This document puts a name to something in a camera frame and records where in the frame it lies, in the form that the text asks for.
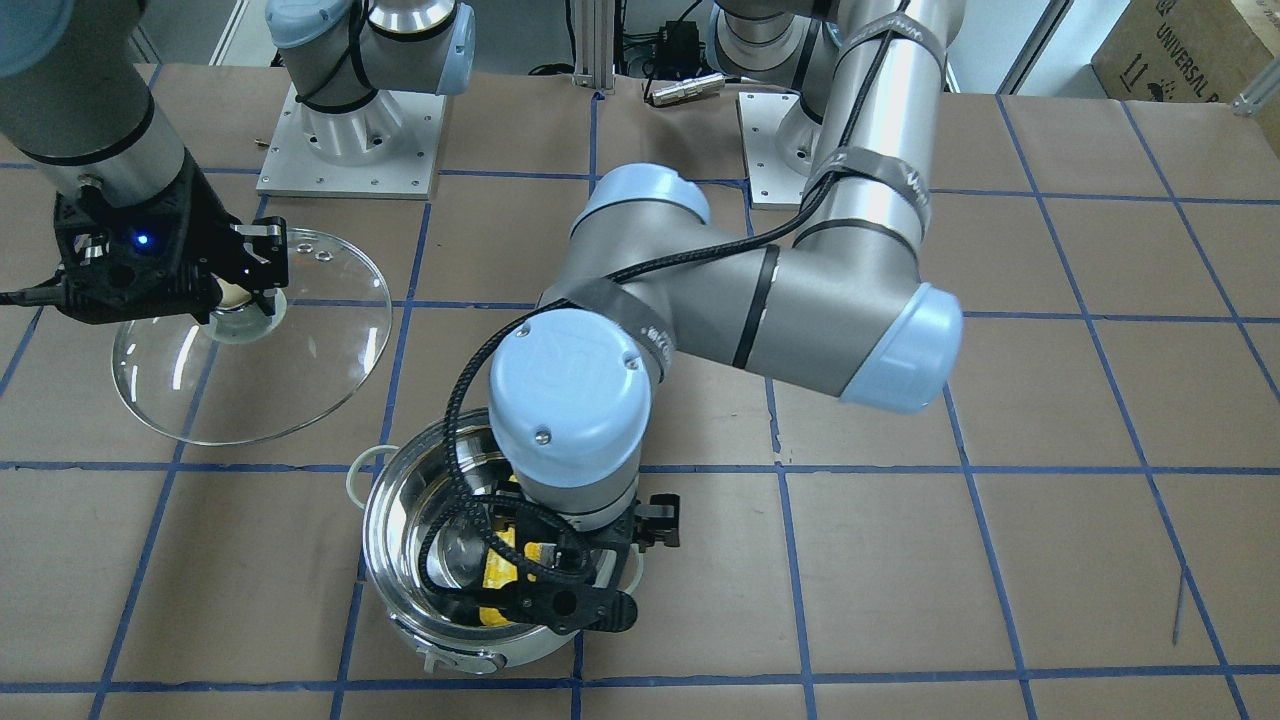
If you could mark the cardboard box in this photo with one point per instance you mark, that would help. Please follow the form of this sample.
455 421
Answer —
1186 51

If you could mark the silver metal connector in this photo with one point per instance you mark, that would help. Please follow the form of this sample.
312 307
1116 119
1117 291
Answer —
686 90

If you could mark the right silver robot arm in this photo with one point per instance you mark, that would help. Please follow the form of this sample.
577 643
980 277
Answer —
76 107

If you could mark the aluminium frame post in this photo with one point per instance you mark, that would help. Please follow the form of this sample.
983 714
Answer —
594 28

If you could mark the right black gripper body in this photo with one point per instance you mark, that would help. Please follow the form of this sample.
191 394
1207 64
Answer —
207 232

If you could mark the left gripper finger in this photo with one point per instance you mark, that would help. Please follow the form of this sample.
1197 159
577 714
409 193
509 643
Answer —
658 521

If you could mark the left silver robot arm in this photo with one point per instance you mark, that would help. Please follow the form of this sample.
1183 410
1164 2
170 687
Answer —
843 312

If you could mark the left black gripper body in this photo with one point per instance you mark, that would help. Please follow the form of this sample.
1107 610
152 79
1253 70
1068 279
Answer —
661 521

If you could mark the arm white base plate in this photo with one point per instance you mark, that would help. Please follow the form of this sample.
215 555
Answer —
386 150
777 139

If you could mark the black power adapter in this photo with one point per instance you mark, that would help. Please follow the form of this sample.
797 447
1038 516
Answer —
678 45

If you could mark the glass pot lid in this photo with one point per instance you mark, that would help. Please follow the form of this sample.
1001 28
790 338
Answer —
245 376

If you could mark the yellow corn cob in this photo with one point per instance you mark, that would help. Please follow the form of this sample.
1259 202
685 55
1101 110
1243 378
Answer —
521 530

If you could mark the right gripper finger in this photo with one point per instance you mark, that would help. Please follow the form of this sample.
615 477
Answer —
266 301
261 263

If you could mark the stainless steel pot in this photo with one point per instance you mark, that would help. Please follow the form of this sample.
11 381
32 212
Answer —
425 557

